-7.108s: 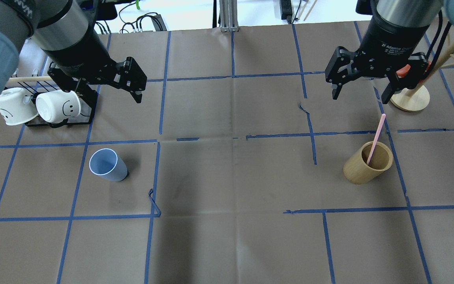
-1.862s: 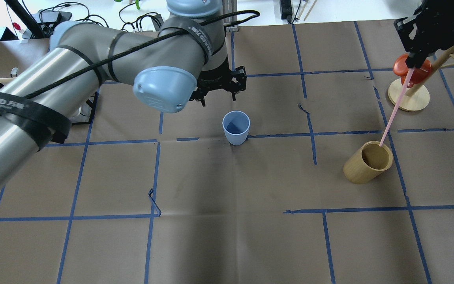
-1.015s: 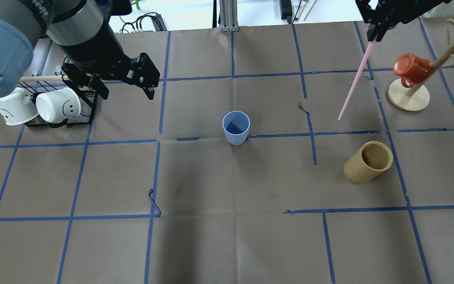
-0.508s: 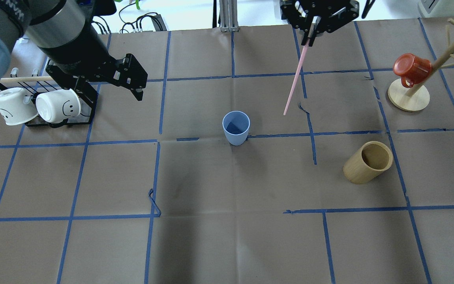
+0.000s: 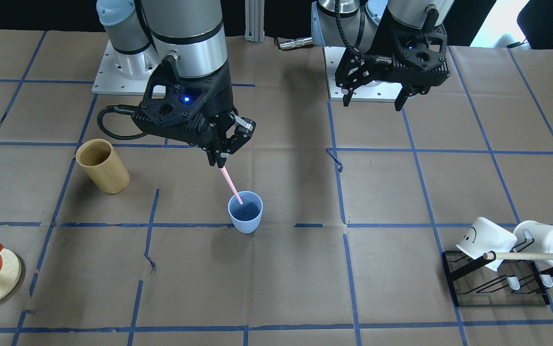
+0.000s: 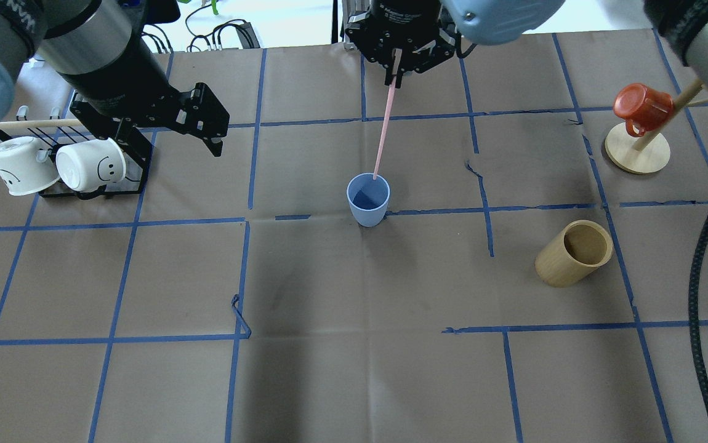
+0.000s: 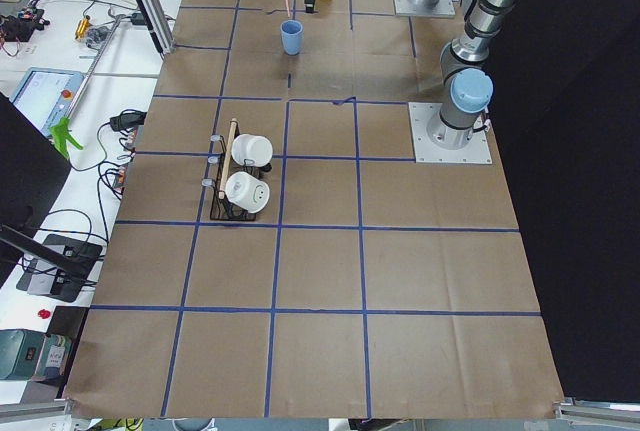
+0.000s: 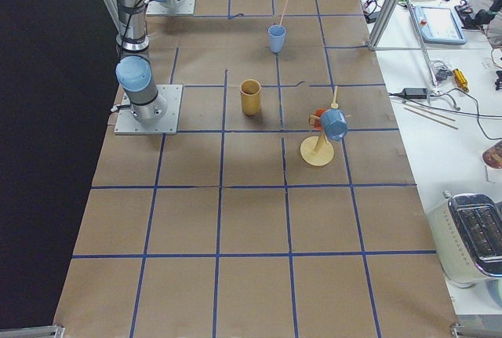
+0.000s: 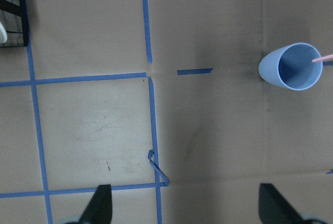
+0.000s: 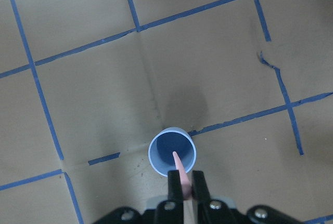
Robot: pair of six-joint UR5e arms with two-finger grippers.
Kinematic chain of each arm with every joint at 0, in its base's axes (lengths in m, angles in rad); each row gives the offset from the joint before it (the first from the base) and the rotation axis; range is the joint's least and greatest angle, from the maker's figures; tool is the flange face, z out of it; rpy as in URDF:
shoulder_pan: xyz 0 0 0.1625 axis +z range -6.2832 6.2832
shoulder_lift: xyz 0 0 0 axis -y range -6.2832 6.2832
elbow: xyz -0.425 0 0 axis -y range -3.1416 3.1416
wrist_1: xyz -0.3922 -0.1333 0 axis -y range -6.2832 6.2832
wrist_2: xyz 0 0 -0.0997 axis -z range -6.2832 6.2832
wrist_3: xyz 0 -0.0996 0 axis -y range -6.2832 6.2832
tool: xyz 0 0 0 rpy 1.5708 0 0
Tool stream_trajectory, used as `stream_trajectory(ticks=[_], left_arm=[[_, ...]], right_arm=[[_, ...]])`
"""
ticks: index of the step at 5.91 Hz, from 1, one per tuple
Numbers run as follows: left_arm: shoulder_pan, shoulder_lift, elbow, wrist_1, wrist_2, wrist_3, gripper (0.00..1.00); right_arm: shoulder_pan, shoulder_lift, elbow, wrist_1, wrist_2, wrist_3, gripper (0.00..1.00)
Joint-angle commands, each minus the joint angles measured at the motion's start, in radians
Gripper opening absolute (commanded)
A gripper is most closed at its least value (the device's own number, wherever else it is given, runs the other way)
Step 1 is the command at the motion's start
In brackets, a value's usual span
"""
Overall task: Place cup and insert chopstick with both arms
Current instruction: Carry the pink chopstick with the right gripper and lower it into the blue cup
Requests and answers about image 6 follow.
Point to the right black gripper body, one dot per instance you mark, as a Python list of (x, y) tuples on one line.
[(399, 17)]

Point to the black wire cup rack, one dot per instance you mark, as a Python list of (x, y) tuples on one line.
[(54, 133)]

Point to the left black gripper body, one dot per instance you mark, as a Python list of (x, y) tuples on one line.
[(109, 75)]

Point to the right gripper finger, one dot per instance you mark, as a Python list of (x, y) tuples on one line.
[(415, 59), (391, 64)]

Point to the orange hanging mug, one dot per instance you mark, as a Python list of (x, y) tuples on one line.
[(642, 108)]

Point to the light blue plastic cup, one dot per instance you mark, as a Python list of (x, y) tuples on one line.
[(368, 196)]

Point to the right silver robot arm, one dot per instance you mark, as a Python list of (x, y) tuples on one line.
[(683, 25)]

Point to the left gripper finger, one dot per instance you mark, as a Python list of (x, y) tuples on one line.
[(201, 115), (135, 146)]

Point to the white mug upper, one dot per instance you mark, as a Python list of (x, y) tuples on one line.
[(25, 166)]

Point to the bamboo chopstick holder cup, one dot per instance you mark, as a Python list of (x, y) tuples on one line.
[(580, 248)]

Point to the wooden mug tree stand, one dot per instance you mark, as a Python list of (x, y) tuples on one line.
[(650, 153)]

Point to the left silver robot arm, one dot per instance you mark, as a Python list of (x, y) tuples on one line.
[(96, 47)]

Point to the green spray clamp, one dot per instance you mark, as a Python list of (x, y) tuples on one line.
[(192, 7)]

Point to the white mug with face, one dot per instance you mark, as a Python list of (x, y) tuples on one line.
[(87, 166)]

